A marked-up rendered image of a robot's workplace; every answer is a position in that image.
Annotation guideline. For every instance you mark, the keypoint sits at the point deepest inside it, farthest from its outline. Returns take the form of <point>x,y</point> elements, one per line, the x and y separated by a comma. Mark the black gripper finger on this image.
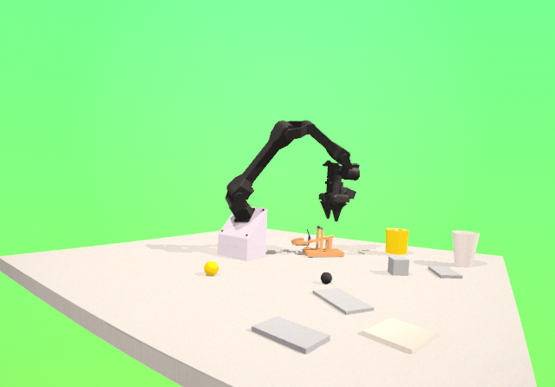
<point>327,208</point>
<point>336,210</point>

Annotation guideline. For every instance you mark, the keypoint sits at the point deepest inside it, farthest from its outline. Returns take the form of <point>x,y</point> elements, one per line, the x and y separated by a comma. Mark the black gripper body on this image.
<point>333,191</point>

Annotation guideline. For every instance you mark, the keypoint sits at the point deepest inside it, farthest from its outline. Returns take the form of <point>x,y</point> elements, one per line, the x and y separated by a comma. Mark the yellow ball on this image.
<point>211,268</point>

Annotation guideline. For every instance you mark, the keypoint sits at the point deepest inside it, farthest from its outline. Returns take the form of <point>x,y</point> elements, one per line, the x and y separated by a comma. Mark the white paper cup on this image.
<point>464,244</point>

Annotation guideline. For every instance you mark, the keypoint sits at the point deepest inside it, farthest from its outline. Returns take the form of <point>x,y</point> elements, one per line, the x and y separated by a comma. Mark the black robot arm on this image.
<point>283,133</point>

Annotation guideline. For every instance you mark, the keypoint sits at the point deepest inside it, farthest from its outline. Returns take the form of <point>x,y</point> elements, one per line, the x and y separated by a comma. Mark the yellow cup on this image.
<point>396,242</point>

